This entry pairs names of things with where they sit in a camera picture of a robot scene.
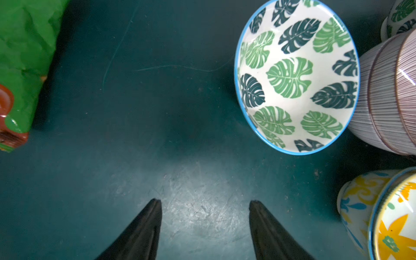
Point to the yellow blue floral bowl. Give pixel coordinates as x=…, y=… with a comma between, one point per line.
x=356, y=201

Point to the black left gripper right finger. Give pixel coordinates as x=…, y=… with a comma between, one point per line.
x=271, y=241

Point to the yellow flower leaf bowl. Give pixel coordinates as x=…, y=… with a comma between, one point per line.
x=392, y=228

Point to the green monstera leaf bowl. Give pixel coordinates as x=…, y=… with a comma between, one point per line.
x=297, y=75

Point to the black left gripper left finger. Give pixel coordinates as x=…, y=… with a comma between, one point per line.
x=139, y=241

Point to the green orange snack packet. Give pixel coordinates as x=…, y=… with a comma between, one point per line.
x=29, y=32

